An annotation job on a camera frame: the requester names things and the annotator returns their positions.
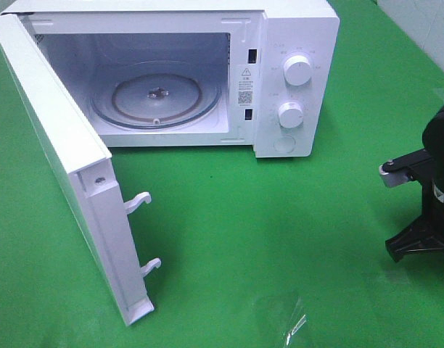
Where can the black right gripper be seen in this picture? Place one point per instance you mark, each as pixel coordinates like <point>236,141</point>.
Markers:
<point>426,233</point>

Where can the white microwave door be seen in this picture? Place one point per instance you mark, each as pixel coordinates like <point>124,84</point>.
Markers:
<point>82,165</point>

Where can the round white door button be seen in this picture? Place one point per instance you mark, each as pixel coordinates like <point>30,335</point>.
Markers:
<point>285,144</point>

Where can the white lower timer knob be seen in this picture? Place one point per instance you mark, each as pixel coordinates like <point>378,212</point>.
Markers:
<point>290,115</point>

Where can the white upper power knob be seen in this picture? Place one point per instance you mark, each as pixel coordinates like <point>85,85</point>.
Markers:
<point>297,70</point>

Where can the white microwave oven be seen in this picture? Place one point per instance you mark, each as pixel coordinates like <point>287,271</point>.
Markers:
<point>250,40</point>

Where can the glass turntable plate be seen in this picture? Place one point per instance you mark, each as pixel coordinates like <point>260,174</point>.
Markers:
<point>156,95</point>

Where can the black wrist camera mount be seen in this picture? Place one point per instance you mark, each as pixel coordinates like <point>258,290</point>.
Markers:
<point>416,166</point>

